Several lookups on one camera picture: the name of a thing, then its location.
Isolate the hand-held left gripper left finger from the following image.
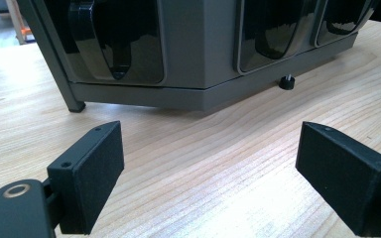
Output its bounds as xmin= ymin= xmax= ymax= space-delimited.
xmin=47 ymin=120 xmax=126 ymax=236

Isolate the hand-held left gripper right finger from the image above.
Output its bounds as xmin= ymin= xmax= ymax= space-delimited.
xmin=295 ymin=120 xmax=381 ymax=238

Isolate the grey dispenser machine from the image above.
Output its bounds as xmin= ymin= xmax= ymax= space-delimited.
xmin=15 ymin=0 xmax=380 ymax=114

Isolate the wooden ladder with orange braces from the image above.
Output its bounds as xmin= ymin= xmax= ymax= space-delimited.
xmin=5 ymin=0 xmax=36 ymax=46

